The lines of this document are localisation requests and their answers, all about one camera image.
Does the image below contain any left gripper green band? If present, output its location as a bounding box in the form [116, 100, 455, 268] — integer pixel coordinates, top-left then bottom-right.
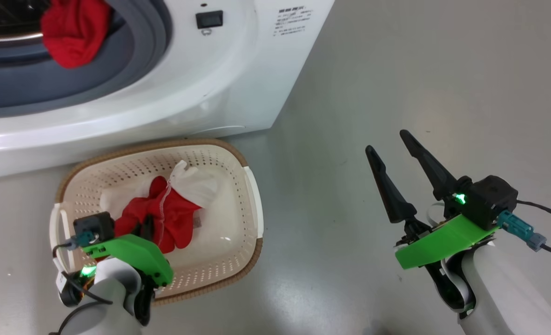
[82, 215, 174, 325]

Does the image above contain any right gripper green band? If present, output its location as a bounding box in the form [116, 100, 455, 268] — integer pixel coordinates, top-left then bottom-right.
[365, 129, 499, 313]

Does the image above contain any red garment with white cord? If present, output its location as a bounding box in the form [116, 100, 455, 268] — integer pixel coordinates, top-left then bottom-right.
[114, 176, 202, 254]

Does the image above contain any plain red garment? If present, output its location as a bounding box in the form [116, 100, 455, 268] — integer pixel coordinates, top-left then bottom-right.
[40, 0, 113, 69]

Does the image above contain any cream perforated laundry basket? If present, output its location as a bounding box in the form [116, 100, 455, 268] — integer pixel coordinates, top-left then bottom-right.
[49, 138, 264, 306]

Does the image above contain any grey rubber door gasket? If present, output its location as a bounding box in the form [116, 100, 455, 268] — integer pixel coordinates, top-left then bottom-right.
[0, 0, 173, 119]

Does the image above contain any white front-load washing machine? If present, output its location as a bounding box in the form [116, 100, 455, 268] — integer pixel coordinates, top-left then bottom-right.
[0, 0, 336, 181]

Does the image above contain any black washer door lock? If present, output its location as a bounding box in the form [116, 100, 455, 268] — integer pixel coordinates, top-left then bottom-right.
[195, 10, 224, 29]

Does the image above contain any printed text sticker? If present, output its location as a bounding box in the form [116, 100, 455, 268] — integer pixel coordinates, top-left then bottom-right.
[272, 6, 308, 38]

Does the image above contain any steel perforated washer drum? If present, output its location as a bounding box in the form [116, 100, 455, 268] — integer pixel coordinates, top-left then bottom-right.
[0, 0, 53, 47]

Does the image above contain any left cable with teal connector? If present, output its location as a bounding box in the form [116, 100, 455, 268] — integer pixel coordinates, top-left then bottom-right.
[50, 231, 113, 335]

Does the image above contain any cable with teal connector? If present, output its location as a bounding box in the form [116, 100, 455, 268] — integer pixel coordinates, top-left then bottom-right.
[50, 231, 113, 335]
[498, 200, 551, 257]

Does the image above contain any right cable with teal connector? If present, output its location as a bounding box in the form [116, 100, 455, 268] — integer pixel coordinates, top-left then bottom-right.
[498, 200, 551, 257]

